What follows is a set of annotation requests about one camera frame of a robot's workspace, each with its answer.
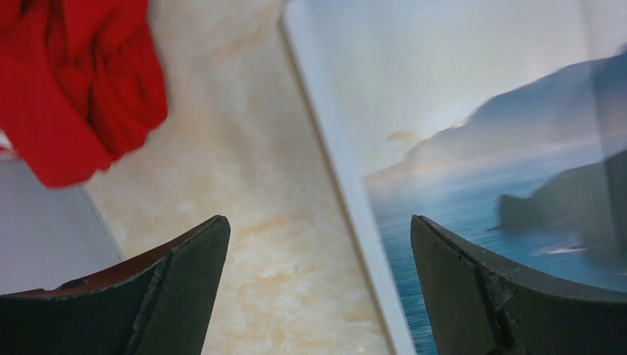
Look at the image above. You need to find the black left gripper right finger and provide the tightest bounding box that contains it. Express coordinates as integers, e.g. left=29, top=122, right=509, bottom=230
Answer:
left=410, top=216, right=626, bottom=354

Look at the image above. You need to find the red crumpled cloth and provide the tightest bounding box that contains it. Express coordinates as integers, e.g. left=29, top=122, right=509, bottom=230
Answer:
left=1, top=1, right=168, bottom=188

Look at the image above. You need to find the seascape photo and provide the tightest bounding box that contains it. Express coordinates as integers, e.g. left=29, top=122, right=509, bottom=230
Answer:
left=282, top=1, right=626, bottom=354

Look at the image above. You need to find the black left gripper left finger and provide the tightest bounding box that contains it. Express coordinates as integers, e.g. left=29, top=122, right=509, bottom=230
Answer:
left=1, top=215, right=231, bottom=354

